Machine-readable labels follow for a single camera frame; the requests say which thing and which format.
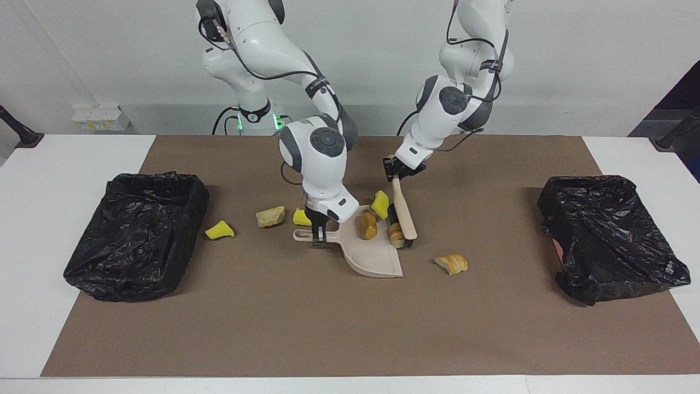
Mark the beige hand brush black bristles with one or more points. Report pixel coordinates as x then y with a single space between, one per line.
403 210

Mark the yellow green scrub sponge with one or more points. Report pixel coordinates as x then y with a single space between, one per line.
380 204

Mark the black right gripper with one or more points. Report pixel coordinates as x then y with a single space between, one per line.
316 214

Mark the beige plastic dustpan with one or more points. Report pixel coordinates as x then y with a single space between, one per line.
377 257

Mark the right black bag bin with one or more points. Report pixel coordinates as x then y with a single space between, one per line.
131 246

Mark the black trash bag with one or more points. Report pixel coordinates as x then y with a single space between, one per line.
601 235

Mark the striped croissant piece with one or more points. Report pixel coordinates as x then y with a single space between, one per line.
396 235

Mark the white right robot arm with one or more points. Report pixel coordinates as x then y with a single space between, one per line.
317 158

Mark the pale toast bread chunk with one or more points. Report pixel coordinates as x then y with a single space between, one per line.
270 217

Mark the white wall socket box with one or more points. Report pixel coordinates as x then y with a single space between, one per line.
101 117

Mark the black stand leg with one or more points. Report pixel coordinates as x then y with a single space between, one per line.
675 131
19 131

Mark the pink bin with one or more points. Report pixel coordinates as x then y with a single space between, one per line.
558 251

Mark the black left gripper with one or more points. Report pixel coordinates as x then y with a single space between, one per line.
406 168

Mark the notched yellow sponge piece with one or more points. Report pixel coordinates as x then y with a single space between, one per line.
301 218

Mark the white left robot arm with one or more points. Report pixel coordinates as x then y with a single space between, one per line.
448 109

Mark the brown oblong bread roll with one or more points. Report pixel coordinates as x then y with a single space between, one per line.
368 226

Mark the small yellow sponge wedge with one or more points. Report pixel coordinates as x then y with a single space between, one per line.
219 231

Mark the brown table mat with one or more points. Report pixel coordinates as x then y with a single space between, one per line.
350 339

